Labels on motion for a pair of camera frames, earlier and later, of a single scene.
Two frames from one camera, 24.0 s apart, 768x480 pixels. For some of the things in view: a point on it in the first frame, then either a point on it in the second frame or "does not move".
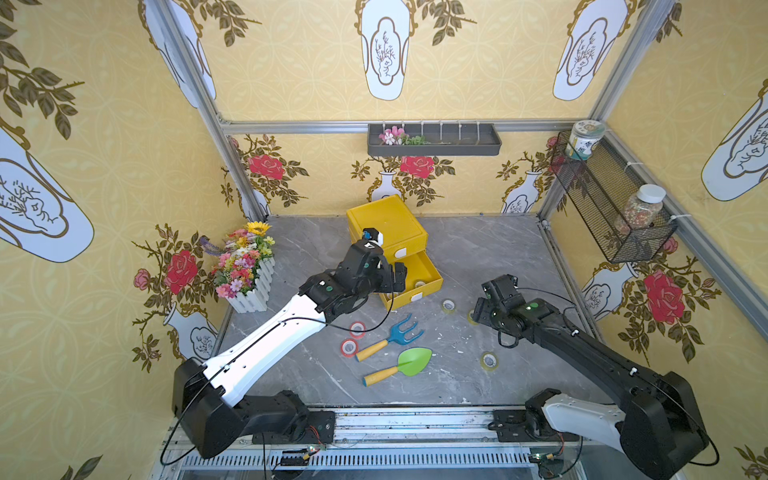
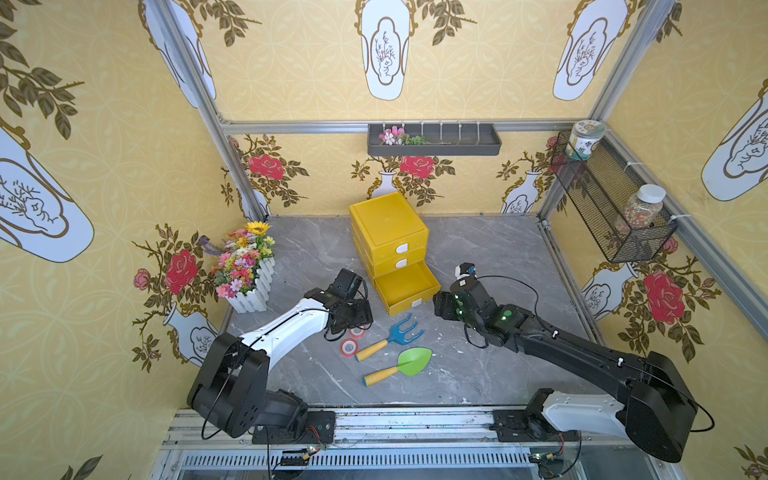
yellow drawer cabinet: [404, 242] does not move
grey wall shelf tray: [444, 140] does not move
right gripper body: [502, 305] to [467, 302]
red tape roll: [357, 326] does not move
